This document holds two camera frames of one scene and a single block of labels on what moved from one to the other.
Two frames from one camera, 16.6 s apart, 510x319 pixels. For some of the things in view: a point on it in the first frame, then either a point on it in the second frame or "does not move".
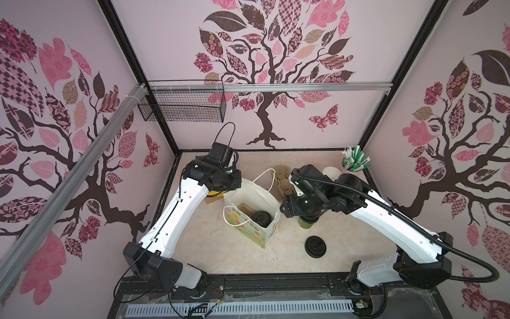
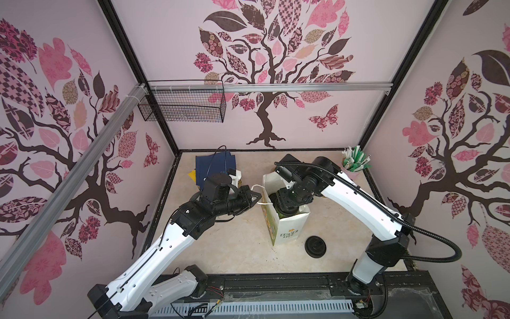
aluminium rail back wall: (328, 87) does not move
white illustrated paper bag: (250, 207) to (281, 230)
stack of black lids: (315, 246) does not move
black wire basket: (184, 107) does not move
